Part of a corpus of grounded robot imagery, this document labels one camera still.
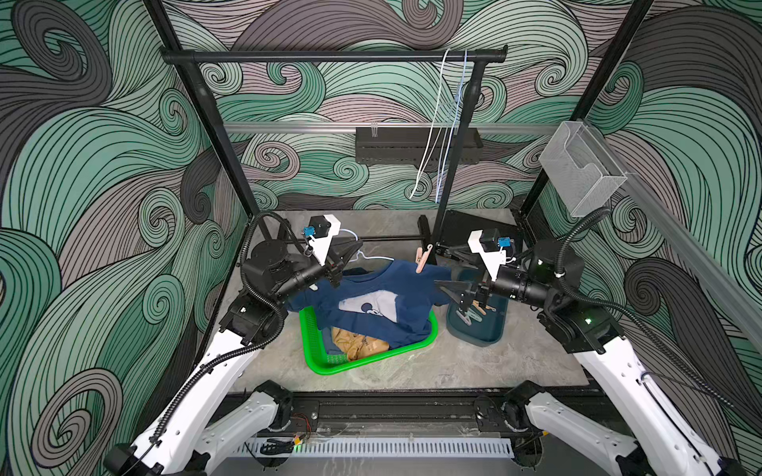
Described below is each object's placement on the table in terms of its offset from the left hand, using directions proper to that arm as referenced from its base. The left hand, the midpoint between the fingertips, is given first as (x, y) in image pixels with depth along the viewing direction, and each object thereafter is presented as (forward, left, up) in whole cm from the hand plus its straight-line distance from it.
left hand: (358, 237), depth 60 cm
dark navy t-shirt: (-1, -8, -25) cm, 26 cm away
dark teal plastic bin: (-1, -37, -40) cm, 54 cm away
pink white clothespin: (0, -14, -7) cm, 16 cm away
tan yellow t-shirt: (-10, +1, -35) cm, 36 cm away
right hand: (-5, -17, -3) cm, 18 cm away
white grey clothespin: (+1, -33, -39) cm, 51 cm away
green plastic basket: (-9, +14, -41) cm, 44 cm away
